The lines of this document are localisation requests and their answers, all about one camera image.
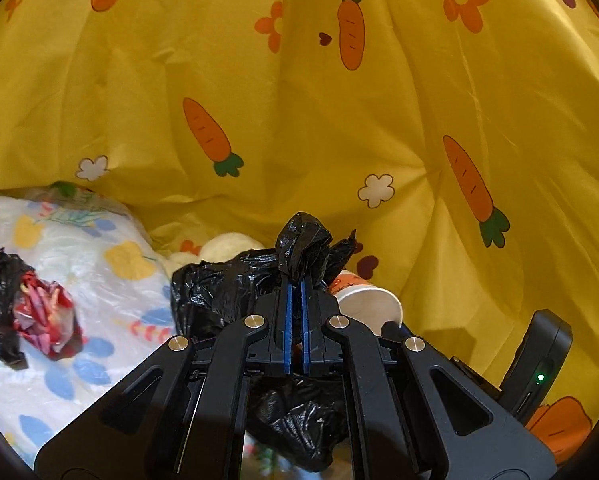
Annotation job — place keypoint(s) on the red wrapper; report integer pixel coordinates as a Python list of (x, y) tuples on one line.
[(44, 315)]

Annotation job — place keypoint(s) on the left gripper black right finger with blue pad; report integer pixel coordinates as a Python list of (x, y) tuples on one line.
[(410, 413)]

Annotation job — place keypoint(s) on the large black trash bag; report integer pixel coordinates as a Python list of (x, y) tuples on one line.
[(300, 414)]

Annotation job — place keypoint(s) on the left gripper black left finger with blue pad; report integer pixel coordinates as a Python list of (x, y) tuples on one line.
[(181, 413)]

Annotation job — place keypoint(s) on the yellow carrot print curtain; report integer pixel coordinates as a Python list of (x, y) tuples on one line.
[(458, 138)]

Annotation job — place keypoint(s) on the white round plush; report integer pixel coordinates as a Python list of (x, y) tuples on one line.
[(220, 248)]

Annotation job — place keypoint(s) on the small black bag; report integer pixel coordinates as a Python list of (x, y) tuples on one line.
[(12, 270), (305, 249)]

